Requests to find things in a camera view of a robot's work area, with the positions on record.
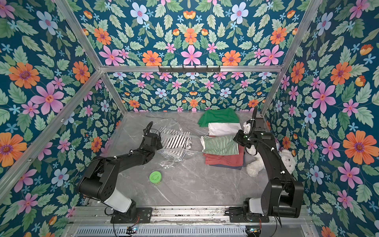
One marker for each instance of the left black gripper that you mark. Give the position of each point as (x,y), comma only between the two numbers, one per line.
(160,145)

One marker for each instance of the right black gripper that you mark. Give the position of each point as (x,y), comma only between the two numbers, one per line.
(240,138)

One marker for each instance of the bag of clothes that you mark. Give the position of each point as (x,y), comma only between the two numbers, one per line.
(171,158)

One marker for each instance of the black white striped garment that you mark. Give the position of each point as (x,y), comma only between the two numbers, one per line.
(178,141)

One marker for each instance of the red garment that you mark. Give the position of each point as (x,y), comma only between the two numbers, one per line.
(233,160)

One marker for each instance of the green tank top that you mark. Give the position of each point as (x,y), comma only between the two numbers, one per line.
(218,116)

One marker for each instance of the green white striped garment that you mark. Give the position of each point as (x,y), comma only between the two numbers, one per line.
(219,145)

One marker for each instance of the navy blue garment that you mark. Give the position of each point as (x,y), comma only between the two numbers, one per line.
(231,167)

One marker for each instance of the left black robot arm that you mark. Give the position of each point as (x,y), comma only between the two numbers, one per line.
(100,177)

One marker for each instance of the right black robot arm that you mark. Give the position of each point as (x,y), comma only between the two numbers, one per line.
(283,194)

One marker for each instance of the white teddy bear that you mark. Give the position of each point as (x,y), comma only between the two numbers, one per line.
(269,158)

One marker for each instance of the green round lid container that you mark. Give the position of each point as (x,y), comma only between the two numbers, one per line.
(155,177)

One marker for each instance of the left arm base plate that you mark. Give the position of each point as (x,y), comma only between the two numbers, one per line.
(139,215)

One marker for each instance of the black hook rail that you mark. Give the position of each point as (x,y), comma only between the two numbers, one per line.
(189,69)

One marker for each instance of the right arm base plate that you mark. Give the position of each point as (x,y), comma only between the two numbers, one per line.
(238,214)

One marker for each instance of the aluminium front rail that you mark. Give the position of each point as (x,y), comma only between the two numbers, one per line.
(181,215)

